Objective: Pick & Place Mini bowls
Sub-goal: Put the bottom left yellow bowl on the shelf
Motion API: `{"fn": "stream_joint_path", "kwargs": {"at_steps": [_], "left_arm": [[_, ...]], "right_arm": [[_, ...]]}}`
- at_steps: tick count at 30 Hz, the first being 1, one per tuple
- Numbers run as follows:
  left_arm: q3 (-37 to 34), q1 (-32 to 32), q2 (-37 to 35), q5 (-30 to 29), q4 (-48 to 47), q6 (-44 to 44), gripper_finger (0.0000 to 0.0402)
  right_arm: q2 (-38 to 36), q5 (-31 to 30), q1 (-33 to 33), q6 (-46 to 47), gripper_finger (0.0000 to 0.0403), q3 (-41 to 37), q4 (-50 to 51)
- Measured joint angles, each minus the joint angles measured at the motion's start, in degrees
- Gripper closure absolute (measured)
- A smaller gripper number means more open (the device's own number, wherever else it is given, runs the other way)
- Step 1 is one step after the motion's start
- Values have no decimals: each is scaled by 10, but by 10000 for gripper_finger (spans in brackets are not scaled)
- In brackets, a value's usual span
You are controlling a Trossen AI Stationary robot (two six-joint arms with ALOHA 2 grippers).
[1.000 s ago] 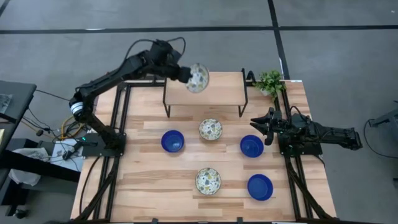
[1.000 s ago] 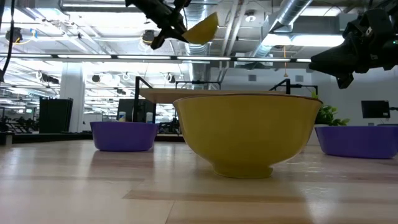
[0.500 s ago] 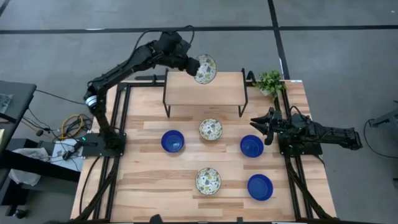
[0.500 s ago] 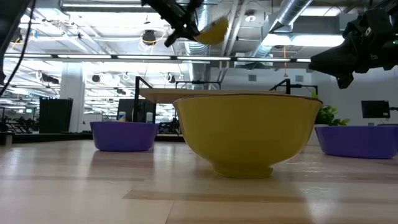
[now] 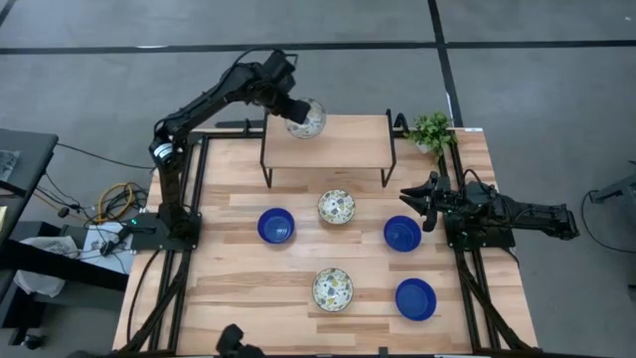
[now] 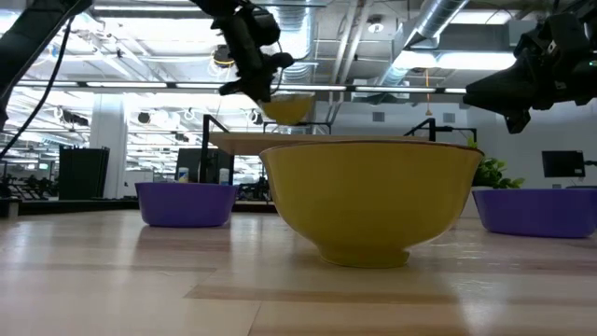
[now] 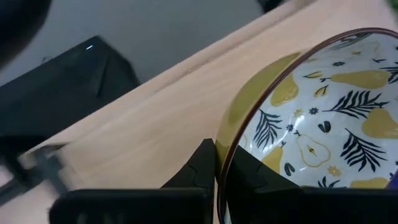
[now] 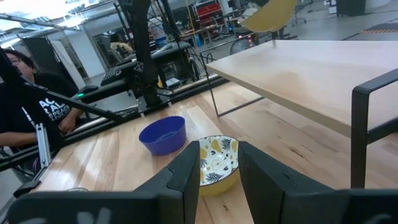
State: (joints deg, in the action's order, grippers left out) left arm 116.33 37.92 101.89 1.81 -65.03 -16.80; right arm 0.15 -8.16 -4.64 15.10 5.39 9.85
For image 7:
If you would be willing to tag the yellow pear-print ceramic bowl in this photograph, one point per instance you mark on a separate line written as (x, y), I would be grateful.
(326, 102)

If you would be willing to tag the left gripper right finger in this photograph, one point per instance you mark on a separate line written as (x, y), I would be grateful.
(280, 208)

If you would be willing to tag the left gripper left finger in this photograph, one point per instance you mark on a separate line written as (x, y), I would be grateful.
(174, 205)

